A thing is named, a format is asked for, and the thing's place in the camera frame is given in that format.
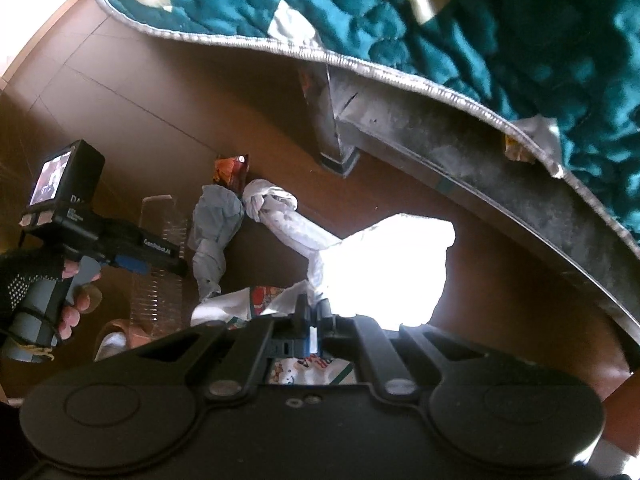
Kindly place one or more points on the grey crumpled cloth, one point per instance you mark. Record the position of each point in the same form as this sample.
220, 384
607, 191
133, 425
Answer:
215, 225

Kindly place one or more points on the person's left hand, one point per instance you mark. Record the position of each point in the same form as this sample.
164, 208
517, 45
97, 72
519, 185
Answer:
25, 275

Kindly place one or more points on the teal and white quilt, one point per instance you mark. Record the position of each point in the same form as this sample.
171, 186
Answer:
475, 25

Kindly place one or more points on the small orange wrapper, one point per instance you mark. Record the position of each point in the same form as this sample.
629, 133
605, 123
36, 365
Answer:
517, 149

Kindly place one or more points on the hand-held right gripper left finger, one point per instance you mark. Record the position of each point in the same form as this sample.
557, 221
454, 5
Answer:
300, 342

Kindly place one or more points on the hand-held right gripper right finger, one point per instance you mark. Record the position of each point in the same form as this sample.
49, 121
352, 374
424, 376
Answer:
314, 344

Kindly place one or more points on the white knotted plastic bag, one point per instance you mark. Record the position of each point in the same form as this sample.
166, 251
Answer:
285, 215

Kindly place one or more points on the white printed plastic bag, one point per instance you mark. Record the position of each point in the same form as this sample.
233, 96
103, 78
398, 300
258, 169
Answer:
250, 302

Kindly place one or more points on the white tissue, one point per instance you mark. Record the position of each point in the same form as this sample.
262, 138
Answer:
542, 132

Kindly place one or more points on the clear plastic container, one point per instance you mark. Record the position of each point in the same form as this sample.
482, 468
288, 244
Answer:
155, 290

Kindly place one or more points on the grey metal bed frame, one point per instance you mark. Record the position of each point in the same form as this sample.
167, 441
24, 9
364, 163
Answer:
500, 180

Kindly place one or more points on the orange snack packet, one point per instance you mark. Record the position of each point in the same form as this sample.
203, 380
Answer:
232, 170

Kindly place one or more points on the large white plastic bag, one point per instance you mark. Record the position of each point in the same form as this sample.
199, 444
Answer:
385, 270

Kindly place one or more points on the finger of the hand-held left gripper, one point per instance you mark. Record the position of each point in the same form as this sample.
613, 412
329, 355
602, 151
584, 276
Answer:
131, 263

